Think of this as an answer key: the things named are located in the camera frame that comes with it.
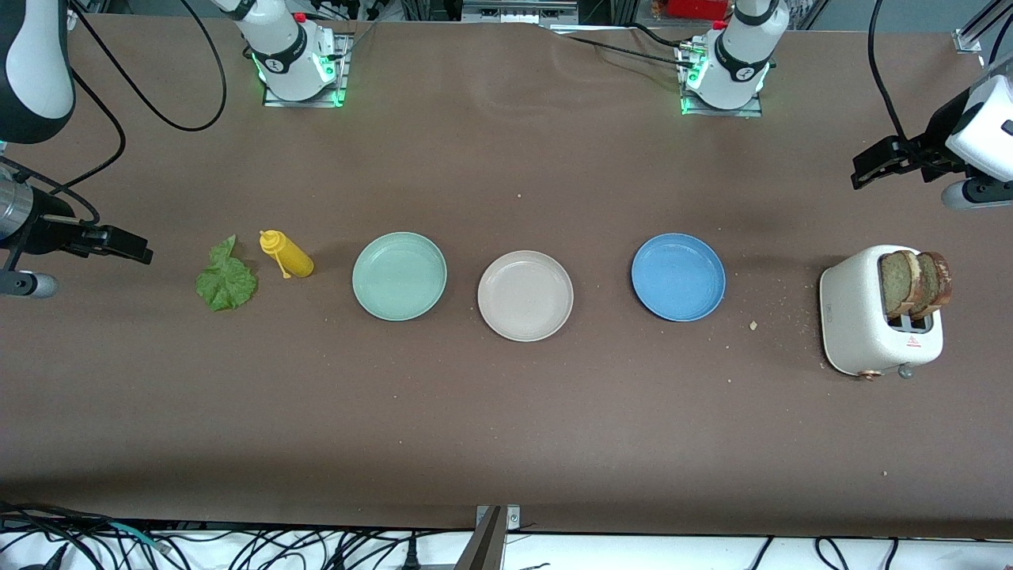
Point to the grey metal equipment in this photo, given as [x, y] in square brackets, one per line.
[518, 12]

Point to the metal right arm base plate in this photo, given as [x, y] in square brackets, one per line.
[346, 63]

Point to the green lettuce leaf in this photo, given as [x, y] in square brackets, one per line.
[225, 285]

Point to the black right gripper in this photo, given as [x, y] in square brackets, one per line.
[43, 224]

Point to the mint green plate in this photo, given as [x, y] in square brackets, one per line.
[400, 277]

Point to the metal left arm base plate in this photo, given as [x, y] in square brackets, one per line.
[724, 112]

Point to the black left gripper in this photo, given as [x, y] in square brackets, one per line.
[936, 136]

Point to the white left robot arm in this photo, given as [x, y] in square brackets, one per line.
[740, 63]

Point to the blue plate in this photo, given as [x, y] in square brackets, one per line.
[678, 277]

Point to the red box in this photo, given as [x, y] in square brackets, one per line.
[696, 8]

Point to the metal table bracket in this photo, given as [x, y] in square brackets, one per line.
[492, 546]

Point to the aluminium frame profile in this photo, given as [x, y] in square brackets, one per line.
[977, 28]

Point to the brown bread slice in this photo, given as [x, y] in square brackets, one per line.
[939, 285]
[898, 281]

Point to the yellow mustard squeeze bottle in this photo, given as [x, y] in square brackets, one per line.
[293, 260]

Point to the beige plate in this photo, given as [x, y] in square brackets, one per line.
[525, 297]

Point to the white toaster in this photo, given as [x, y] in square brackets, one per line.
[851, 317]

